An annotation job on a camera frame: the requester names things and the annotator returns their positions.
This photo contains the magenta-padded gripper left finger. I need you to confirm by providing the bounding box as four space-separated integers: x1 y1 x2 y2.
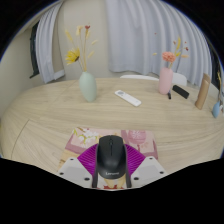
57 143 99 189

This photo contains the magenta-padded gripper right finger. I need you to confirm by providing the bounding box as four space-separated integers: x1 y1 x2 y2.
124 144 167 189

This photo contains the black computer mouse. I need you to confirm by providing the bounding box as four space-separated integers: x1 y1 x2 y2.
92 134 132 189

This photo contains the cartoon print mouse pad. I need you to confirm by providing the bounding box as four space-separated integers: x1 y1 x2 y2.
58 126 159 189

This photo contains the white remote control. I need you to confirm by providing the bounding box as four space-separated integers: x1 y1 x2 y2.
114 89 142 108

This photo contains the black oblong case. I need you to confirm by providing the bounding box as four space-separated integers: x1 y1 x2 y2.
171 84 190 100

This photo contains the pale green vase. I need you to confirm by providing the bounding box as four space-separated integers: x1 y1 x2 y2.
78 71 98 103

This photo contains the pink vase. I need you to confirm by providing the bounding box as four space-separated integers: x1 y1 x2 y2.
158 67 174 96

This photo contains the blue vase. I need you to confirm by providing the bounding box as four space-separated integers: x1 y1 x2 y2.
211 100 222 119

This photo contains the gold metal drink bottle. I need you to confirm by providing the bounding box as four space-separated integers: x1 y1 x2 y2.
194 72 212 111

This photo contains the yellow dried flower bunch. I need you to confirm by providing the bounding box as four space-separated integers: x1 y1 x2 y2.
64 24 99 73

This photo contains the narrow white curtain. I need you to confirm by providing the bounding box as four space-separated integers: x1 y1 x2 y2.
34 1 66 84

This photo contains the dark window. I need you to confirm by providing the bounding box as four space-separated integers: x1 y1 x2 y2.
29 21 41 80

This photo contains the wide white curtain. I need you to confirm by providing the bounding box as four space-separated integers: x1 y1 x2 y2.
104 0 213 88

